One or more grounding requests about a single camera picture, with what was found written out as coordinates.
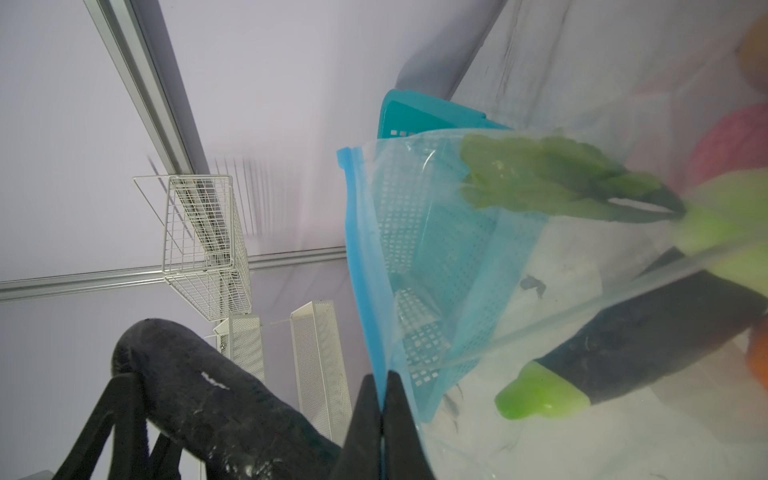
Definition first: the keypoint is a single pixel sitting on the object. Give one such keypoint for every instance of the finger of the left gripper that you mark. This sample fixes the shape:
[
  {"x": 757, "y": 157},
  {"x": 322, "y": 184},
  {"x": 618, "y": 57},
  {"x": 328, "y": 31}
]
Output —
[{"x": 120, "y": 415}]

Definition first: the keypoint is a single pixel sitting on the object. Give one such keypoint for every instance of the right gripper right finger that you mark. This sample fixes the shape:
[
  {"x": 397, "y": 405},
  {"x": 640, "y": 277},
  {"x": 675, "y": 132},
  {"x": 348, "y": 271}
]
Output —
[{"x": 403, "y": 455}]

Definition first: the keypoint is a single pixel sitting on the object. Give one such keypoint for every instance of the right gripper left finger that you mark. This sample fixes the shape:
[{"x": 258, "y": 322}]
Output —
[{"x": 360, "y": 457}]

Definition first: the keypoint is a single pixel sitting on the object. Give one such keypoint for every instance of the dark green cucumber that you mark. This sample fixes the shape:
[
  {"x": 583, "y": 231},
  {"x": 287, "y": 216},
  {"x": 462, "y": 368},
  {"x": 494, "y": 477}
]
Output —
[{"x": 216, "y": 410}]

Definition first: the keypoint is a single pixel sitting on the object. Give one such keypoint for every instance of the clear zip bag blue zipper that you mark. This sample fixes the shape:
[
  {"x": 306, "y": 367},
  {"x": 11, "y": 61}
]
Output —
[{"x": 643, "y": 81}]

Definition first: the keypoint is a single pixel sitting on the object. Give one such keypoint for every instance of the teal plastic basket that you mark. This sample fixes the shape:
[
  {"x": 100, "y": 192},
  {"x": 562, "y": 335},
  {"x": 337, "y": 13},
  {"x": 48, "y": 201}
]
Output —
[{"x": 453, "y": 268}]

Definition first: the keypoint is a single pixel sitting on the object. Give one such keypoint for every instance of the dark purple eggplant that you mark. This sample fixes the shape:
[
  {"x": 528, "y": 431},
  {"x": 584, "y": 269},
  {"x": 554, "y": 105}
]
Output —
[{"x": 633, "y": 344}]

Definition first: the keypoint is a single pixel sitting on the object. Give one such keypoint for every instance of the green leafy vegetable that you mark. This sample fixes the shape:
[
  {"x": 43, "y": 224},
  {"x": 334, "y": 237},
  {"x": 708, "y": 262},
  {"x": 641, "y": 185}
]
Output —
[{"x": 558, "y": 176}]

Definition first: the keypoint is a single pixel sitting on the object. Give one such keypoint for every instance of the orange tangerine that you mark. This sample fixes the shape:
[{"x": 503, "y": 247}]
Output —
[{"x": 757, "y": 353}]

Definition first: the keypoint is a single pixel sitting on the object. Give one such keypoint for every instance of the pink red dragon fruit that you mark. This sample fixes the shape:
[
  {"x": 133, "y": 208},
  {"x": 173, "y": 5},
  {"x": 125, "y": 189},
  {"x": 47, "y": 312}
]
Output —
[{"x": 737, "y": 142}]

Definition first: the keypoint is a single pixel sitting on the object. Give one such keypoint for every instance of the orange yellow mango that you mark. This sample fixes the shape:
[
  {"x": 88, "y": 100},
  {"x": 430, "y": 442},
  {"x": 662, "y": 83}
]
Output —
[{"x": 752, "y": 54}]

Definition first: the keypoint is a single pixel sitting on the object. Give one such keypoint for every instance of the white mesh two-tier shelf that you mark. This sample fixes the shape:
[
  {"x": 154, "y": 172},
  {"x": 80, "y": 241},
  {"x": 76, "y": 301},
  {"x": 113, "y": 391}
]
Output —
[{"x": 320, "y": 374}]

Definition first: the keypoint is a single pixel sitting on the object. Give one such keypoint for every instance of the white wire wall basket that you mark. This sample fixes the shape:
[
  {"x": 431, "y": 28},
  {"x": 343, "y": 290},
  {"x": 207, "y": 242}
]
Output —
[{"x": 204, "y": 256}]

